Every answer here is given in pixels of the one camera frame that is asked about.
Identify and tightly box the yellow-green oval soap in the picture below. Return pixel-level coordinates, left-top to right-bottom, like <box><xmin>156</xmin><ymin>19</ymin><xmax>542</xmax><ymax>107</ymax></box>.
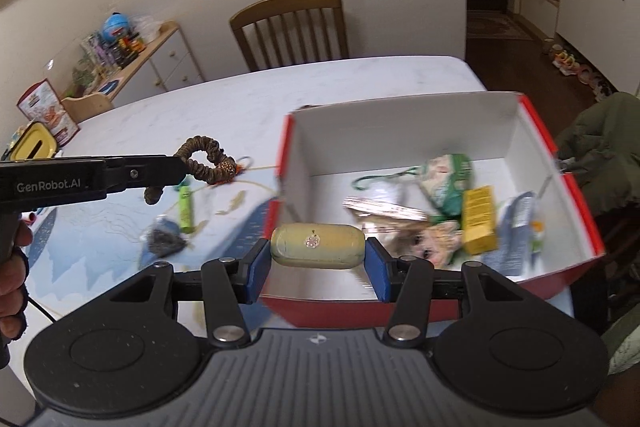
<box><xmin>270</xmin><ymin>222</ymin><xmax>366</xmax><ymax>270</ymax></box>

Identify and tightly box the silver foil packet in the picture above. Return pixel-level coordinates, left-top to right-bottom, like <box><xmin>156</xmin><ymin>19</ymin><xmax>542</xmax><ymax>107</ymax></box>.
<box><xmin>343</xmin><ymin>197</ymin><xmax>433</xmax><ymax>235</ymax></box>

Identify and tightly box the dark clear plastic bag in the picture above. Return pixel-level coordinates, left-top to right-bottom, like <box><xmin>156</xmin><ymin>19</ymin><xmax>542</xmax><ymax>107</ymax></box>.
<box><xmin>142</xmin><ymin>215</ymin><xmax>188</xmax><ymax>258</ymax></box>

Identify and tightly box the green tube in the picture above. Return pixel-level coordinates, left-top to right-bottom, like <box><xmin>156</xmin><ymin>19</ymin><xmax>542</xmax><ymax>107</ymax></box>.
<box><xmin>178</xmin><ymin>183</ymin><xmax>194</xmax><ymax>234</ymax></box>

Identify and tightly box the brown bead bracelet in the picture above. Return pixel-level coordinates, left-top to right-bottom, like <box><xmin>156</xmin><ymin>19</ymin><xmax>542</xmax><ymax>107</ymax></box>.
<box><xmin>143</xmin><ymin>134</ymin><xmax>240</xmax><ymax>207</ymax></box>

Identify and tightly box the person left hand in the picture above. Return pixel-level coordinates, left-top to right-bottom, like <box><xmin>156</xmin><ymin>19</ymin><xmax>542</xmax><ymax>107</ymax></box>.
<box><xmin>0</xmin><ymin>221</ymin><xmax>32</xmax><ymax>340</ymax></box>

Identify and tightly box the yellow green tissue box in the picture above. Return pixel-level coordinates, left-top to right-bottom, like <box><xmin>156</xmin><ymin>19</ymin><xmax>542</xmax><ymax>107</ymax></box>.
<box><xmin>1</xmin><ymin>121</ymin><xmax>58</xmax><ymax>161</ymax></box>

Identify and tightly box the red snack bag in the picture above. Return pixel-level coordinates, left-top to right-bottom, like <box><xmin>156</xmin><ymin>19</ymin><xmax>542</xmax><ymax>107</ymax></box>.
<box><xmin>16</xmin><ymin>79</ymin><xmax>79</xmax><ymax>146</ymax></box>

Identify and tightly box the white cloth pouch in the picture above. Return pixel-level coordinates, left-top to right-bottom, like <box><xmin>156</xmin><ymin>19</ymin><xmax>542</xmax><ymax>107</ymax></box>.
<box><xmin>364</xmin><ymin>179</ymin><xmax>406</xmax><ymax>205</ymax></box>

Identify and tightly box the blue patterned table mat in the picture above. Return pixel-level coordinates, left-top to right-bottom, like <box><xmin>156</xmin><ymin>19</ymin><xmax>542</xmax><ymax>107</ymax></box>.
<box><xmin>24</xmin><ymin>166</ymin><xmax>574</xmax><ymax>338</ymax></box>

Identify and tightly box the light wooden child chair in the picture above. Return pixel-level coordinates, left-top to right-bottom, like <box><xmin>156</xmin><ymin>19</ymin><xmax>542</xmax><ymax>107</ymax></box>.
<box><xmin>61</xmin><ymin>92</ymin><xmax>114</xmax><ymax>124</ymax></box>

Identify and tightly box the green patterned pouch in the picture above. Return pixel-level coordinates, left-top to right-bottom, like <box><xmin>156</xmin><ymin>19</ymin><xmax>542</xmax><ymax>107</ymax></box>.
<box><xmin>352</xmin><ymin>153</ymin><xmax>473</xmax><ymax>218</ymax></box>

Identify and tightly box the red white cardboard box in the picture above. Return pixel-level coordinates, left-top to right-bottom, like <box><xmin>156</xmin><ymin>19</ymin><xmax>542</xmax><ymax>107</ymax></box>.
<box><xmin>259</xmin><ymin>90</ymin><xmax>608</xmax><ymax>329</ymax></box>

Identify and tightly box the grey blue sachet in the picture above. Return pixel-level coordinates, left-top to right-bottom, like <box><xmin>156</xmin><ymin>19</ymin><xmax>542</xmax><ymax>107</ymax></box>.
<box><xmin>482</xmin><ymin>192</ymin><xmax>537</xmax><ymax>277</ymax></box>

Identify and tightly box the blue globe toy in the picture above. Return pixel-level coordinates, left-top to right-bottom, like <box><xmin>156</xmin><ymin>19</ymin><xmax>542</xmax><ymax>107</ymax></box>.
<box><xmin>101</xmin><ymin>12</ymin><xmax>131</xmax><ymax>44</ymax></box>

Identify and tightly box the white wooden sideboard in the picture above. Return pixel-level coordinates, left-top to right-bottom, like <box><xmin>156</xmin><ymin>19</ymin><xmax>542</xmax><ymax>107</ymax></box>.
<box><xmin>89</xmin><ymin>20</ymin><xmax>204</xmax><ymax>107</ymax></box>

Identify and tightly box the brown wooden chair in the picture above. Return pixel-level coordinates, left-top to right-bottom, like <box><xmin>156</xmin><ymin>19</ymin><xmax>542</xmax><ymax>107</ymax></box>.
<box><xmin>229</xmin><ymin>0</ymin><xmax>350</xmax><ymax>72</ymax></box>

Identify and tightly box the olive green jacket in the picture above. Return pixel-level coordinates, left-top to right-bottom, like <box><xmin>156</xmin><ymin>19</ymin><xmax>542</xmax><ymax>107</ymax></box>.
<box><xmin>555</xmin><ymin>92</ymin><xmax>639</xmax><ymax>217</ymax></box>

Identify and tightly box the orange red keychain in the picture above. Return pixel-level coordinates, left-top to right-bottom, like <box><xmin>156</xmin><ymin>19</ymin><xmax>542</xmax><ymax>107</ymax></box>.
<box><xmin>233</xmin><ymin>156</ymin><xmax>254</xmax><ymax>178</ymax></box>

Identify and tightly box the white wall cabinet unit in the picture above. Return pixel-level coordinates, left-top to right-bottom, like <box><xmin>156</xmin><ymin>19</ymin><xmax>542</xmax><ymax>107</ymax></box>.
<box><xmin>516</xmin><ymin>0</ymin><xmax>640</xmax><ymax>98</ymax></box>

